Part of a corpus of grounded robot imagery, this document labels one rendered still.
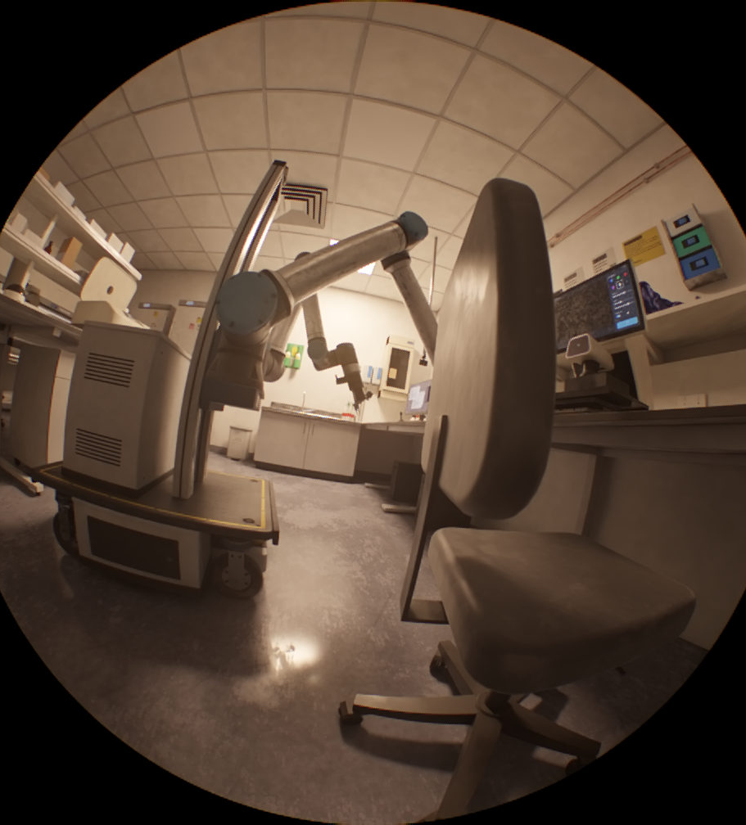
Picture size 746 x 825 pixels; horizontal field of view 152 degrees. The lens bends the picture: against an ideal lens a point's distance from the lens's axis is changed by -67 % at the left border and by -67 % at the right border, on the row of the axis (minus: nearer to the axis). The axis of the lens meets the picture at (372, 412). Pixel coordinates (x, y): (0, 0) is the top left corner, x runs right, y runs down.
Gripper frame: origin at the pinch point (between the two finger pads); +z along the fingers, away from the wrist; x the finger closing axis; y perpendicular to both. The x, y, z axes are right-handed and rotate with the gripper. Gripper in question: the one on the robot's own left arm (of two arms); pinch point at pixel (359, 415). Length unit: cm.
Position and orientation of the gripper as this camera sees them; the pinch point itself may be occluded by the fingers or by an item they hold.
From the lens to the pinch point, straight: 136.6
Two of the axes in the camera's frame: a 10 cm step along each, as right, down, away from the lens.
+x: -2.3, 1.5, 9.6
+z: 2.7, 9.6, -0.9
